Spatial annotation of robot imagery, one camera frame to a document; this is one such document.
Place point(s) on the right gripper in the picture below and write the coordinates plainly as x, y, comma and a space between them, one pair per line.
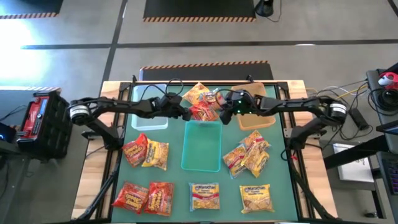
252, 107

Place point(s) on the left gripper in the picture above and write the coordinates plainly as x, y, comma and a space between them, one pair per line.
168, 112

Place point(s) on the teal plastic bin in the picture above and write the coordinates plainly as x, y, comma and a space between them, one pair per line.
201, 146

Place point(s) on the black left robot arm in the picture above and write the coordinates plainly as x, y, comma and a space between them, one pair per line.
124, 105

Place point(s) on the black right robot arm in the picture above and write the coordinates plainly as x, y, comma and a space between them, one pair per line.
295, 104

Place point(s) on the clear plastic bin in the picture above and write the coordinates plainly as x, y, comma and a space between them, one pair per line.
149, 123

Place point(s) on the black hazard-striped floor mat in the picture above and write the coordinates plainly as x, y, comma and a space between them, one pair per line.
31, 6
12, 99
205, 74
199, 7

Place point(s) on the black stand base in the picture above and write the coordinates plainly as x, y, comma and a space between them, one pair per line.
264, 7

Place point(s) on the black and red toolbox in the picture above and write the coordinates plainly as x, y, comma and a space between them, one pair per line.
59, 124

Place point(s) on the black power brick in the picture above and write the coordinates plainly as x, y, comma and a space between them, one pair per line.
359, 119

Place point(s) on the black desk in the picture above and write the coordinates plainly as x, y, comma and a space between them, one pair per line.
382, 116

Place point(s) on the red tool case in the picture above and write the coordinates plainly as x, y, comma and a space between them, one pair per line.
31, 118

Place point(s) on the red and white gadget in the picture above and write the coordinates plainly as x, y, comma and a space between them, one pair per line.
387, 80

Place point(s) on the small black floor object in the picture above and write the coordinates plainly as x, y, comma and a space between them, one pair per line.
371, 214

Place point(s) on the black keyboard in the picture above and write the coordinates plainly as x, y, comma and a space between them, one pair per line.
393, 177

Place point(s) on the black device with blue light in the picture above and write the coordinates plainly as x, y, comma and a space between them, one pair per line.
6, 133

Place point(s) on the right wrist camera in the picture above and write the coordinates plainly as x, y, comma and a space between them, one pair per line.
236, 98

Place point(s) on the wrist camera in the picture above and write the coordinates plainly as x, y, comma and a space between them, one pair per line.
236, 98
170, 99

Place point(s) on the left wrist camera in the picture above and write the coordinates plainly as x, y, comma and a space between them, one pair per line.
170, 99

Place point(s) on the black metal rig frame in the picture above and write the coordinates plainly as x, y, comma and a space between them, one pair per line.
281, 85

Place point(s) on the black clamp mount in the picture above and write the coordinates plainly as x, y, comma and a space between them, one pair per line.
91, 134

